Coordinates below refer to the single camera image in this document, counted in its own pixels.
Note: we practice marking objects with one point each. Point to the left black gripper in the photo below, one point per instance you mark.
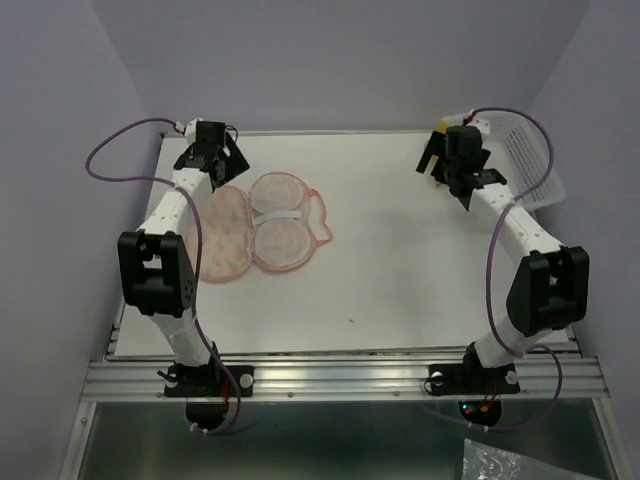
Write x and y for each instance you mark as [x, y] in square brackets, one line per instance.
[236, 164]

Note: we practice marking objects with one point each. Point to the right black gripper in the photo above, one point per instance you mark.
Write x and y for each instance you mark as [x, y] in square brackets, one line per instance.
[435, 146]

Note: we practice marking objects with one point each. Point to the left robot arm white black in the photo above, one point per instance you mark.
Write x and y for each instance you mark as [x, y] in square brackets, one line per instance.
[158, 275]

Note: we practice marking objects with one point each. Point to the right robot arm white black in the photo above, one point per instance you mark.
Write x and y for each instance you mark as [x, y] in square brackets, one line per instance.
[549, 290]

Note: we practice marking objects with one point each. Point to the clear plastic bag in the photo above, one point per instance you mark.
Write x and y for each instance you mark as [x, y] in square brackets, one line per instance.
[484, 459]

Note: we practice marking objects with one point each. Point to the white plastic basket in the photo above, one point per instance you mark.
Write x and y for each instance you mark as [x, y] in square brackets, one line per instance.
[519, 153]

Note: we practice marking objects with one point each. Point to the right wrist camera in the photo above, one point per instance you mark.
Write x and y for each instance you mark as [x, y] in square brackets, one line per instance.
[482, 124]

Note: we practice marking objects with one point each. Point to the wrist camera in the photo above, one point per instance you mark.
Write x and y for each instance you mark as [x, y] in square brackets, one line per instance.
[191, 131]
[482, 124]

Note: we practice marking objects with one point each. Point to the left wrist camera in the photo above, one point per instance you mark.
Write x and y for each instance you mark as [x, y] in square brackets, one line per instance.
[191, 131]

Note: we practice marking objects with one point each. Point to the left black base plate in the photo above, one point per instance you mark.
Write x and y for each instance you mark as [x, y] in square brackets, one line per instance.
[204, 382]

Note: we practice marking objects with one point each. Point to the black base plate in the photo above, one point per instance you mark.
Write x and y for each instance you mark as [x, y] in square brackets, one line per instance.
[456, 379]
[204, 382]

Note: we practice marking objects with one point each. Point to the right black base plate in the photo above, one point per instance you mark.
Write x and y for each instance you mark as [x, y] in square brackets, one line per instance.
[456, 379]

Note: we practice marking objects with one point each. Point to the aluminium frame rail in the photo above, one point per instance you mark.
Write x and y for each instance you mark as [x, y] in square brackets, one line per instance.
[342, 378]

